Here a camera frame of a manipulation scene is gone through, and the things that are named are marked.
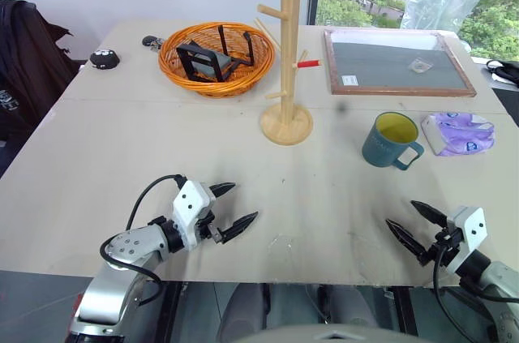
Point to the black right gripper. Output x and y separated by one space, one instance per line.
446 245

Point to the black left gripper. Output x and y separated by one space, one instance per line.
208 229

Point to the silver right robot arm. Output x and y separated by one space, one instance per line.
498 282

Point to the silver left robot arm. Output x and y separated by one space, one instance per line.
121 245

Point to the wooden mug tree stand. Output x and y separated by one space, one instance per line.
288 75

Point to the teal mug with yellow inside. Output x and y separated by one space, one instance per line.
381 148

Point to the grey rounded robot leg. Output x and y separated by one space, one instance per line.
357 302
243 310

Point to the purple tissue packet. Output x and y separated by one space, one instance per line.
462 136

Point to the grey robot torso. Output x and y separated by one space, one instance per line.
324 334

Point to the orange wicker basket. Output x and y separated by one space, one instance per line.
178 71

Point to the wood-framed grey board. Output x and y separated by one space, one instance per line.
389 71

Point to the black bent metal stand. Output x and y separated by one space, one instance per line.
250 49

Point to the small clear plastic bag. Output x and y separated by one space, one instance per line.
419 64

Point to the white label sticker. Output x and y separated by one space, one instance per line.
349 80

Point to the red tape peg marker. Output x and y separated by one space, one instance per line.
309 63

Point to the small black key fob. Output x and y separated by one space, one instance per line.
151 41

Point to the black round gadget white dots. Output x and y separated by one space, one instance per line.
104 59

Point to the large clear plastic bag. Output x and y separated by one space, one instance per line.
442 2

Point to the black jacket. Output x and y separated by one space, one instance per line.
28 67

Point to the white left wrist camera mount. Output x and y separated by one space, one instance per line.
188 205

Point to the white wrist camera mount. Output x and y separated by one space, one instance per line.
472 229
188 205

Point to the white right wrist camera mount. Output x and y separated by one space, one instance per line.
472 229

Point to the black square frame holder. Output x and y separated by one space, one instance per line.
184 61

